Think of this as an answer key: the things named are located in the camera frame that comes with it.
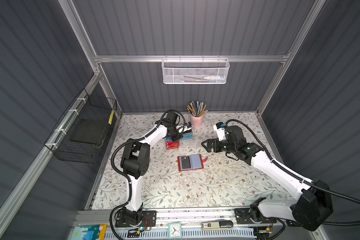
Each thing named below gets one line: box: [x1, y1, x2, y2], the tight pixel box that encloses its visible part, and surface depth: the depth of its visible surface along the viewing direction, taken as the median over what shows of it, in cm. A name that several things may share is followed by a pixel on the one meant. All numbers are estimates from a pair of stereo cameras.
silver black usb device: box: [201, 220, 234, 230], surface depth 70 cm
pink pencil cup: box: [190, 115, 204, 128], surface depth 108 cm
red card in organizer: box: [166, 141, 180, 150], surface depth 101 cm
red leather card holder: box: [177, 154, 204, 171], surface depth 95 cm
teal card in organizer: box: [181, 132, 193, 141], surface depth 101 cm
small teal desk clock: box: [168, 222, 183, 239], surface depth 70 cm
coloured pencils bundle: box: [186, 100, 208, 117], surface depth 109 cm
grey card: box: [181, 156, 191, 169], surface depth 95 cm
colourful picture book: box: [70, 224, 108, 240], surface depth 71 cm
